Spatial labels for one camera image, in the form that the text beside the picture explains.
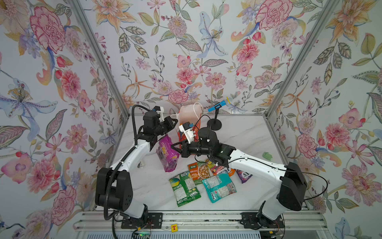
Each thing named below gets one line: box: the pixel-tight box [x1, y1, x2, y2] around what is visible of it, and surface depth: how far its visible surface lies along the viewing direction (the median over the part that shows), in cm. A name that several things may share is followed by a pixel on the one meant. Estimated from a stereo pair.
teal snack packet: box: [201, 172, 237, 204], surface depth 84 cm
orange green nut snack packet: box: [187, 161, 211, 185], surface depth 92 cm
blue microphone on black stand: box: [206, 96, 233, 131], surface depth 111 cm
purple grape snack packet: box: [156, 134, 180, 173], surface depth 74 cm
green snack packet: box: [168, 171, 202, 208], surface depth 84 cm
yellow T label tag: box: [170, 224, 179, 233], surface depth 72 cm
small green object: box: [262, 151, 273, 161], surface depth 100 cm
